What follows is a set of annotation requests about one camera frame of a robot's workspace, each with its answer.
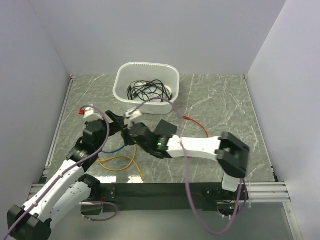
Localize blue ethernet cable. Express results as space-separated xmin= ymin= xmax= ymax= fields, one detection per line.
xmin=101 ymin=143 xmax=127 ymax=154

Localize black network switch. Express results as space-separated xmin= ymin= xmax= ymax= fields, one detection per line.
xmin=153 ymin=119 xmax=178 ymax=137

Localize yellow ethernet cable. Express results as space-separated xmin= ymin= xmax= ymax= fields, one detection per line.
xmin=96 ymin=144 xmax=145 ymax=181

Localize red ethernet cable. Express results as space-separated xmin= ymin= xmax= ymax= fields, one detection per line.
xmin=182 ymin=115 xmax=210 ymax=138

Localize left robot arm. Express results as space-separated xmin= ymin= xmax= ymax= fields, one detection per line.
xmin=6 ymin=107 xmax=126 ymax=240

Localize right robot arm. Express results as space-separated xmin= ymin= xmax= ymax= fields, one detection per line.
xmin=121 ymin=120 xmax=250 ymax=200

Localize white plastic tub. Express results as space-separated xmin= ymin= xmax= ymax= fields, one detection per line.
xmin=112 ymin=62 xmax=180 ymax=115

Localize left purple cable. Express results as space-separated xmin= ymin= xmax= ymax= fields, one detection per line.
xmin=0 ymin=105 xmax=119 ymax=240

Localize purple cable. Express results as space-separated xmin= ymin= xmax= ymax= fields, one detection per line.
xmin=124 ymin=98 xmax=248 ymax=236
xmin=0 ymin=105 xmax=119 ymax=240

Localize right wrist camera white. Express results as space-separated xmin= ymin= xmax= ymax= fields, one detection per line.
xmin=123 ymin=108 xmax=142 ymax=129

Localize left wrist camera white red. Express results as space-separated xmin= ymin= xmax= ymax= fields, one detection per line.
xmin=78 ymin=103 xmax=101 ymax=122

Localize black tangled cables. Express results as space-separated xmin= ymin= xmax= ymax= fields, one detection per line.
xmin=126 ymin=79 xmax=175 ymax=103

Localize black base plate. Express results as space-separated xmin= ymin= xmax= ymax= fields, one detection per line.
xmin=89 ymin=182 xmax=237 ymax=211

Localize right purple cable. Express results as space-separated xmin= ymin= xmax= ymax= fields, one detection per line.
xmin=124 ymin=98 xmax=248 ymax=236

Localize aluminium rail frame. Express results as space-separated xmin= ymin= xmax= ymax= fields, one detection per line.
xmin=49 ymin=74 xmax=290 ymax=226

